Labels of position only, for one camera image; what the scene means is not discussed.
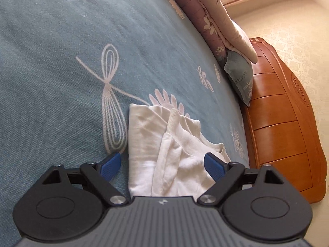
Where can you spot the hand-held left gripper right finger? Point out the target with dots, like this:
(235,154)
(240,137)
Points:
(214,167)

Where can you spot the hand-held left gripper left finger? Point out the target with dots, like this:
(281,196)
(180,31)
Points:
(110,167)

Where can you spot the white printed sweatshirt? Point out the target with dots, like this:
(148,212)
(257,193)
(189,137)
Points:
(144,139)

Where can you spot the wooden headboard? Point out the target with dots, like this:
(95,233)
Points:
(277,133)

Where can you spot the green floral pillow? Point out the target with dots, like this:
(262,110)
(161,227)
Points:
(239,77)

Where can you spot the pink floral folded quilt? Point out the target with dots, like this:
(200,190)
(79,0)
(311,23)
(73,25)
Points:
(205,18)

